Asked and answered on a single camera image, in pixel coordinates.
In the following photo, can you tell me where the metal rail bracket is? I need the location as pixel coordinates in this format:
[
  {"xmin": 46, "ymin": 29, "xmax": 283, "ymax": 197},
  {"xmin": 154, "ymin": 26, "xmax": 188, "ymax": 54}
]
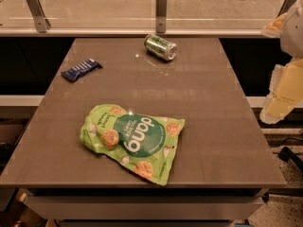
[
  {"xmin": 26, "ymin": 0, "xmax": 51, "ymax": 33},
  {"xmin": 277, "ymin": 0, "xmax": 296, "ymax": 16},
  {"xmin": 155, "ymin": 0, "xmax": 167, "ymax": 33}
]

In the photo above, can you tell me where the green Dang chips bag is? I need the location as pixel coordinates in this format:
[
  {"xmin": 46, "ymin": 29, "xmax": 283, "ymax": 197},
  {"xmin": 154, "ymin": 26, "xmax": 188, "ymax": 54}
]
[{"xmin": 80, "ymin": 104, "xmax": 185, "ymax": 185}]

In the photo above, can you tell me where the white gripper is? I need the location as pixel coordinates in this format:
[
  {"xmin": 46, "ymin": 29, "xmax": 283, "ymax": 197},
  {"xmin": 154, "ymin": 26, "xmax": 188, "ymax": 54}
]
[{"xmin": 259, "ymin": 0, "xmax": 303, "ymax": 124}]

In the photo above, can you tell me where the middle metal rail bracket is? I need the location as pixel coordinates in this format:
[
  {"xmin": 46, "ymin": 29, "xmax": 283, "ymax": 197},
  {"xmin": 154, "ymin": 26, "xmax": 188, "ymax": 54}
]
[{"xmin": 155, "ymin": 0, "xmax": 167, "ymax": 33}]

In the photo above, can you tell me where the left metal rail bracket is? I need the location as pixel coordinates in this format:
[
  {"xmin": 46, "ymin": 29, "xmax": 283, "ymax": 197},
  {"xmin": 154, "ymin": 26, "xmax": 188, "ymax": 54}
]
[{"xmin": 26, "ymin": 0, "xmax": 51, "ymax": 33}]

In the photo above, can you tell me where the blue snack bar wrapper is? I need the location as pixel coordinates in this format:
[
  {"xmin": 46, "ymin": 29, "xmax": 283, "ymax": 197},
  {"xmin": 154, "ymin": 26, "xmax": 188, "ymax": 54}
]
[{"xmin": 61, "ymin": 59, "xmax": 102, "ymax": 82}]

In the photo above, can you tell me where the glass barrier panel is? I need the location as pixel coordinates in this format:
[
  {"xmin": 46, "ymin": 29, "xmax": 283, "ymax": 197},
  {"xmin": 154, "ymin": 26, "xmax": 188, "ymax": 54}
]
[{"xmin": 0, "ymin": 0, "xmax": 284, "ymax": 30}]

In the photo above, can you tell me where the green soda can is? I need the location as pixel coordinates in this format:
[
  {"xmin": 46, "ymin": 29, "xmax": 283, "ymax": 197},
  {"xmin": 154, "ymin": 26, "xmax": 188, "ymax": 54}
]
[{"xmin": 144, "ymin": 34, "xmax": 177, "ymax": 61}]

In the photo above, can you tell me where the right metal rail bracket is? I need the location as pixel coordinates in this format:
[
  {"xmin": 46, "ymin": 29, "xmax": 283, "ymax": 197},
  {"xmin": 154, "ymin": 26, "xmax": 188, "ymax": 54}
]
[{"xmin": 277, "ymin": 0, "xmax": 296, "ymax": 16}]

